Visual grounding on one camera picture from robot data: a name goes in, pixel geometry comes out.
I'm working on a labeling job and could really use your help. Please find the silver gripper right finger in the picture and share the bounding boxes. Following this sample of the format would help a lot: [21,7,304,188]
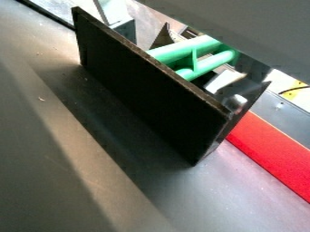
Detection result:
[203,55,271,112]

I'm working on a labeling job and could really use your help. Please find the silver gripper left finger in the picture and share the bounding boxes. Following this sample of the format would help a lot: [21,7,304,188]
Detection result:
[93,0,136,43]

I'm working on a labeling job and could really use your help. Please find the green three-prong object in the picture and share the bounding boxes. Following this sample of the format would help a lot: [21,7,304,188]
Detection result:
[147,35,239,82]

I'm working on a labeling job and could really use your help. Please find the black curved fixture block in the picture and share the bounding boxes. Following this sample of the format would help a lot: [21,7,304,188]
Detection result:
[71,6,272,167]

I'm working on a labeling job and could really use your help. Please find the red foam shape-sorter block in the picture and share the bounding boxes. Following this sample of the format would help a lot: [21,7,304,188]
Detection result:
[226,111,310,203]

